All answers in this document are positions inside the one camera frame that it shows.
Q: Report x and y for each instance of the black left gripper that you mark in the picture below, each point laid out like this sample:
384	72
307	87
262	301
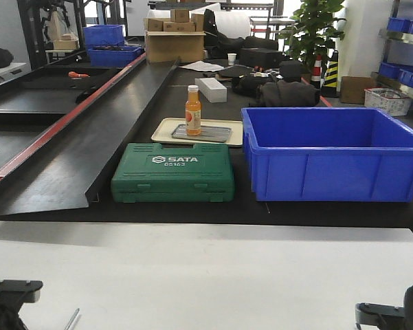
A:
13	294

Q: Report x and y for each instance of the orange juice bottle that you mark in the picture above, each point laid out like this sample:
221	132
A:
193	111

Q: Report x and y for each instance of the dark cloth bag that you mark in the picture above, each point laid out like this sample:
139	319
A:
286	94

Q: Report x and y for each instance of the red white traffic cone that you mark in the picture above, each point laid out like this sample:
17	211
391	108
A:
316	72

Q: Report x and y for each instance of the black case on table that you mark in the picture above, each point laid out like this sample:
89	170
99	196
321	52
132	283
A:
261	57

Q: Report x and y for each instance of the orange tool on tray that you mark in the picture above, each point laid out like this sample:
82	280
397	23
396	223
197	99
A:
75	75

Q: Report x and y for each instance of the large open cardboard box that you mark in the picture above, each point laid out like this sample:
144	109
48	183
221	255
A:
161	47

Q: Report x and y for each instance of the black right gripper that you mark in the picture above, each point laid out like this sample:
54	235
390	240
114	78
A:
386	316

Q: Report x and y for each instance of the white rectangular box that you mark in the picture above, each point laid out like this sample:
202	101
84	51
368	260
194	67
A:
212	89

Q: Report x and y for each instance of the black yellow traffic cone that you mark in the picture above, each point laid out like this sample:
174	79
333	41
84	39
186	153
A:
329	87

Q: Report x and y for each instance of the small grey metal tray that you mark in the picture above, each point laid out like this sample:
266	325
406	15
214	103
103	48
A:
208	133

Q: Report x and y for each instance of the green potted plant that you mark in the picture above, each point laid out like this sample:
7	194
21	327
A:
313	31

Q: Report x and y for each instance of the blue bin with tools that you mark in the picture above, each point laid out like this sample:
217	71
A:
116	56

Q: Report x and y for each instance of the beige plastic tray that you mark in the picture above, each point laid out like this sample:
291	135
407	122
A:
172	131

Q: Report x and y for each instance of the white wire basket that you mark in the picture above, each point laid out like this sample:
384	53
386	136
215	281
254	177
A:
390	101

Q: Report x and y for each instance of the white paper cup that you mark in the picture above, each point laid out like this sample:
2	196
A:
231	57

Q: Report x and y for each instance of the large blue plastic bin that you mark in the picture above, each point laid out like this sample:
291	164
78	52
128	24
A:
328	154

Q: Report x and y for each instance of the blue bin stacked upper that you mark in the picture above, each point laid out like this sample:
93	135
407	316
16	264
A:
98	35

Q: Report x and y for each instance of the green SATA tool case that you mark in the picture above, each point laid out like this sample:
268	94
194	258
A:
149	172

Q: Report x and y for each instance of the screwdriver with metal shaft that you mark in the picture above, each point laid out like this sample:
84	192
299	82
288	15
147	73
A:
72	320

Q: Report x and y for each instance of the brown cardboard box on floor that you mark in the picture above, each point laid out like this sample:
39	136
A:
353	89

